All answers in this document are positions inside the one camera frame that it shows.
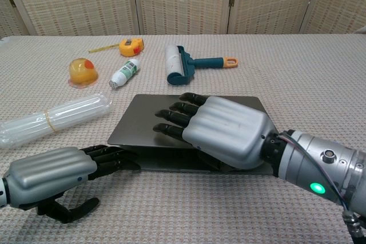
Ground beige woven tablecloth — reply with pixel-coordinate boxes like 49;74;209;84
0;26;366;244

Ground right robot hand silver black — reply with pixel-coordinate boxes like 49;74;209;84
153;92;279;172

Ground yellow jelly cup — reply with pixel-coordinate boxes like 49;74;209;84
67;58;100;89

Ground woven bamboo screen panel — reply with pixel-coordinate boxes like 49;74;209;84
131;0;236;35
227;0;325;35
299;0;366;35
0;0;142;37
0;0;37;38

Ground orange tape measure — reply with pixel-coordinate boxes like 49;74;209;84
88;38;145;57

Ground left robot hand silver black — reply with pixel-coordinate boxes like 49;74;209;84
2;145;141;224

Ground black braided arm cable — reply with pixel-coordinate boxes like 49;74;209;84
342;209;365;244

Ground white green plastic bottle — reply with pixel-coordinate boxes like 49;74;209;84
108;58;141;90

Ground bundle of clear glue sticks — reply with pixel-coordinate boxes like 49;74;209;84
0;91;113;150

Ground teal lint roller orange handle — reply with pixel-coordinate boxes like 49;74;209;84
165;44;239;87

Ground grey laptop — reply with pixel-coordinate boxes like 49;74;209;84
107;94;280;175

